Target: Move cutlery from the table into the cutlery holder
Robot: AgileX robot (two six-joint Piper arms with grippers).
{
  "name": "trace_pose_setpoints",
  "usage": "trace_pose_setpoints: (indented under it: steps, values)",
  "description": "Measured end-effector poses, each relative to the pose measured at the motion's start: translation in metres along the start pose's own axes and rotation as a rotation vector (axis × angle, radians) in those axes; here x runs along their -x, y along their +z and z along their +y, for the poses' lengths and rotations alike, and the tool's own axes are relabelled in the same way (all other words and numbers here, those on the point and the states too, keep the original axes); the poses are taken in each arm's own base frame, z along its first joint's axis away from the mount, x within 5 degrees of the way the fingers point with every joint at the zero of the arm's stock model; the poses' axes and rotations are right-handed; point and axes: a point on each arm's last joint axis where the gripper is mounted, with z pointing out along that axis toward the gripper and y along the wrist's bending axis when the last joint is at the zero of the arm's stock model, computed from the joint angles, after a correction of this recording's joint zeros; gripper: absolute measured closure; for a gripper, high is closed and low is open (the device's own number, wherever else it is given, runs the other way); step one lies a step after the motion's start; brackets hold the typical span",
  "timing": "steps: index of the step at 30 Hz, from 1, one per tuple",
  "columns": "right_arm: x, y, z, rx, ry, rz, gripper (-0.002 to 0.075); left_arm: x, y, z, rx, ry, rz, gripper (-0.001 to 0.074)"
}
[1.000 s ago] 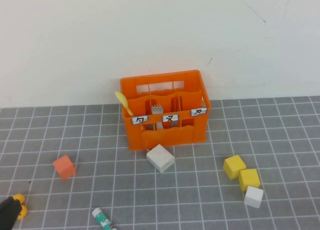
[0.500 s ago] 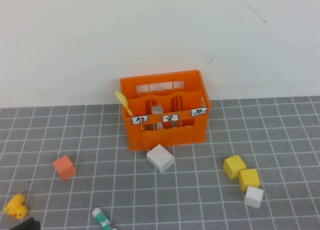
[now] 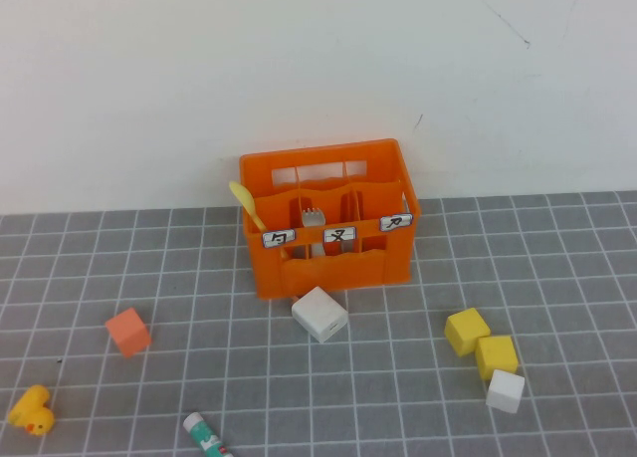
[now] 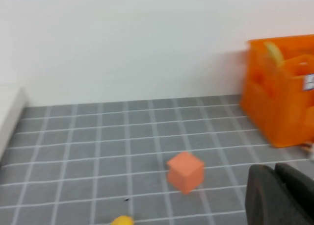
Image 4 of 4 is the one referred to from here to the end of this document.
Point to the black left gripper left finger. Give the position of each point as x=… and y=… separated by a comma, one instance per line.
x=265, y=200

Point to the yellow plastic spoon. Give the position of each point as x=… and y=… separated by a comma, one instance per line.
x=274, y=53

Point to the white side panel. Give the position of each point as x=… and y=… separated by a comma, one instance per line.
x=9, y=117

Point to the grey grid mat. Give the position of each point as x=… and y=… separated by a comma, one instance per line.
x=98, y=149

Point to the orange plastic cutlery holder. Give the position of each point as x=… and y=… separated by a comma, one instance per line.
x=277, y=117

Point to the yellow rubber duck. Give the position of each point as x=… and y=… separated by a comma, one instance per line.
x=122, y=221

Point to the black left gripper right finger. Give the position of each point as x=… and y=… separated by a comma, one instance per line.
x=301, y=193

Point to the orange cube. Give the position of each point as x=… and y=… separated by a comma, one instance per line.
x=185, y=173

